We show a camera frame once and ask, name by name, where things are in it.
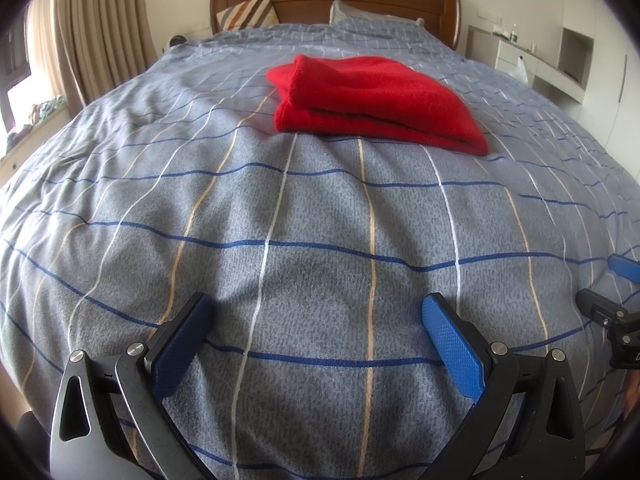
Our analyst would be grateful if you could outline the beige curtain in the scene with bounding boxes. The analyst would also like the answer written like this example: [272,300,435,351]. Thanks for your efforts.
[51,0,152,109]

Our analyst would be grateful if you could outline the red towel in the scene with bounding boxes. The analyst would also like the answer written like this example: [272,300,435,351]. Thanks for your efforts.
[266,54,490,156]

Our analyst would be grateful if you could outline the grey plaid bed blanket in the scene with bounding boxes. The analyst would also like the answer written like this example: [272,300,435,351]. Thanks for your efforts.
[0,19,640,480]

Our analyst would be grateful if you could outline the white wardrobe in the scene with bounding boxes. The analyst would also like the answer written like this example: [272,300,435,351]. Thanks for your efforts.
[556,0,640,183]

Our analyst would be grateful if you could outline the white window seat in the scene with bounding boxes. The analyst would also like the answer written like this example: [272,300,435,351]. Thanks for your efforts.
[0,104,72,187]

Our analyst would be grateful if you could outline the white desk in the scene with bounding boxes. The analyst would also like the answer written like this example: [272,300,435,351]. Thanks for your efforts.
[465,25,587,107]

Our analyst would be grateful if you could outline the pile of clothes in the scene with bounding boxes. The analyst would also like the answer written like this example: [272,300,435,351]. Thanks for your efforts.
[7,93,66,152]

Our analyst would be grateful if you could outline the window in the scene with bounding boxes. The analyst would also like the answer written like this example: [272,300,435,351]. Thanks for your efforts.
[0,24,34,137]

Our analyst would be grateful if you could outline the striped pillow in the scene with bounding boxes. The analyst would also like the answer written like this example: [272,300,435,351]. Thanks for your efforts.
[215,0,280,34]

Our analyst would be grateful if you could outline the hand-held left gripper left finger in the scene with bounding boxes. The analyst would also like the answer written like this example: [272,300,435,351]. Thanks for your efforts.
[49,292,217,480]

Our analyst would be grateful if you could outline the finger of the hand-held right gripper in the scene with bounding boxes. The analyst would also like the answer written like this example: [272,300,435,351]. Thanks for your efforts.
[575,288,629,327]
[607,254,640,284]

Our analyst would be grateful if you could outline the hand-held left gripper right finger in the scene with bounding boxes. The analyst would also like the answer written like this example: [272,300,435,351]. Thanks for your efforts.
[421,294,587,480]

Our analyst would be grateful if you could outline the grey-blue pillow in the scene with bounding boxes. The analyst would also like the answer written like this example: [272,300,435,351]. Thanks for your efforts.
[329,0,426,29]

